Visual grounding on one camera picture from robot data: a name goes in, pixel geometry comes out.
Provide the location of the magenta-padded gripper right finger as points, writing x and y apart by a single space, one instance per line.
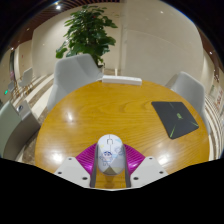
148 169

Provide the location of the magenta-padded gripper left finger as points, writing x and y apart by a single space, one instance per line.
73 170

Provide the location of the white cartoon-print computer mouse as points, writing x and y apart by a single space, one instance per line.
110 155

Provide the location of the black mouse pad green lines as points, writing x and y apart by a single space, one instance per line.
175 118

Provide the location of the grey shell chair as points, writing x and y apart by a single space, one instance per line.
71 76
190 90

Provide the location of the white power strip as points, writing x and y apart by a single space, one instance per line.
121 80

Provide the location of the small grey chair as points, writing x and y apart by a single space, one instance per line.
26 77

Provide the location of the green potted plant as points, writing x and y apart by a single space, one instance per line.
88 33

